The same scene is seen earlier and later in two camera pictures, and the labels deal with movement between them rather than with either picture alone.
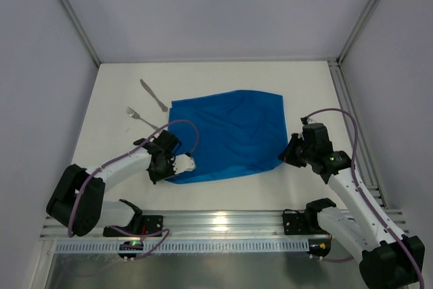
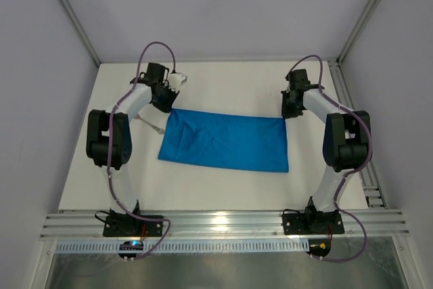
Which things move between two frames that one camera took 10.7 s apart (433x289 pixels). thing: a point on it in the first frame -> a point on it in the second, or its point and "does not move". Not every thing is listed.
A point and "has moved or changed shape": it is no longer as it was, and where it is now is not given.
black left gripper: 157,150 -> 164,96
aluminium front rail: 239,225 does not move
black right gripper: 292,153 -> 289,103
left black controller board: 130,246 does not move
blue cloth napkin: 229,135 has moved or changed shape
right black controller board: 319,247 does not move
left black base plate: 141,225 does not move
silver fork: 134,114 does not move
